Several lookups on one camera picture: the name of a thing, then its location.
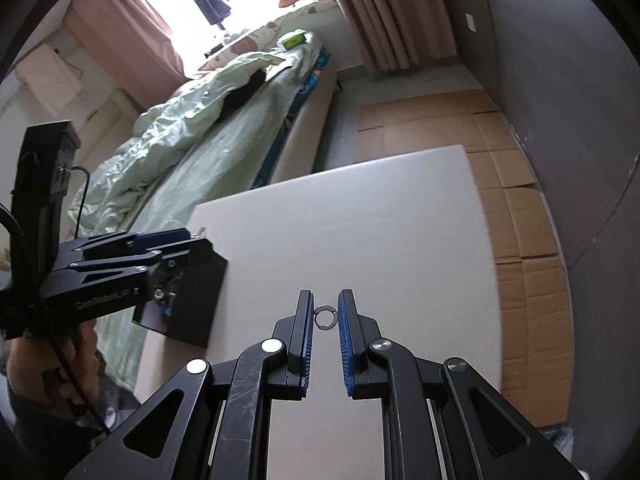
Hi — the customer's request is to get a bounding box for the black jewelry box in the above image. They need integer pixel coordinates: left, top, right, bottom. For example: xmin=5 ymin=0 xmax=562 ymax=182
xmin=132 ymin=252 xmax=228 ymax=349

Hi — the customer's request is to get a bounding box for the small silver ring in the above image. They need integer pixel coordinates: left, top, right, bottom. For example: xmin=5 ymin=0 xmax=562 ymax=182
xmin=313 ymin=304 xmax=340 ymax=332

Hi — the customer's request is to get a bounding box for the person's left hand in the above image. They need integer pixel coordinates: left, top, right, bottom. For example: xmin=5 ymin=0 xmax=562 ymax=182
xmin=8 ymin=320 xmax=101 ymax=408

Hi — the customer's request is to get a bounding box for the beige headboard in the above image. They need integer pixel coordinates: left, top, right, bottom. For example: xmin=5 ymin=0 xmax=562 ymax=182
xmin=74 ymin=89 xmax=141 ymax=171

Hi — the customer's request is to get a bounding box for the cardboard floor sheet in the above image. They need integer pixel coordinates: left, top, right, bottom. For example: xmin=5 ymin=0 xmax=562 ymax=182
xmin=355 ymin=89 xmax=574 ymax=428

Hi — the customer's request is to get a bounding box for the light green duvet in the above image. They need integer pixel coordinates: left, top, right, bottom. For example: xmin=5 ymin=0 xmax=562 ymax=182
xmin=67 ymin=51 xmax=293 ymax=236

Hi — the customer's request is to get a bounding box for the pink curtain left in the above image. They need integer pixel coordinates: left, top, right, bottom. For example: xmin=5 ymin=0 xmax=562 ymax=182
xmin=63 ymin=0 xmax=186 ymax=108

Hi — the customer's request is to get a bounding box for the pink curtain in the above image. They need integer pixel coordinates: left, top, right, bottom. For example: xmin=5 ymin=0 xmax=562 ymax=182
xmin=336 ymin=0 xmax=457 ymax=74
xmin=63 ymin=0 xmax=186 ymax=108

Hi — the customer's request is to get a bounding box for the bed with green sheet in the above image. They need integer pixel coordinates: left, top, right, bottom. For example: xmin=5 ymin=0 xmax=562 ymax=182
xmin=69 ymin=29 xmax=339 ymax=391

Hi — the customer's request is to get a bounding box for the white low table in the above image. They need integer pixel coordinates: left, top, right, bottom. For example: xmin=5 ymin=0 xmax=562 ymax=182
xmin=134 ymin=148 xmax=501 ymax=400

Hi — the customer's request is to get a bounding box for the patterned window seat cushion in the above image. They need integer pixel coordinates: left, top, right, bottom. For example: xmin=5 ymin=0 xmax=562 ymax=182
xmin=198 ymin=0 xmax=337 ymax=72

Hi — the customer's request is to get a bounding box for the green box on bed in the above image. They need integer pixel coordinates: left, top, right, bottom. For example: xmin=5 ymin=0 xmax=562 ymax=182
xmin=277 ymin=29 xmax=307 ymax=51

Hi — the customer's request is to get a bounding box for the pink curtain right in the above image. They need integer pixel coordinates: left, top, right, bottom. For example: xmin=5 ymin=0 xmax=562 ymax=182
xmin=336 ymin=0 xmax=457 ymax=74

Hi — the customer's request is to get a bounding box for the white wall outlet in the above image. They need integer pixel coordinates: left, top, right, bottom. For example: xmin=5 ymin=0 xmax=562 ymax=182
xmin=465 ymin=13 xmax=477 ymax=34

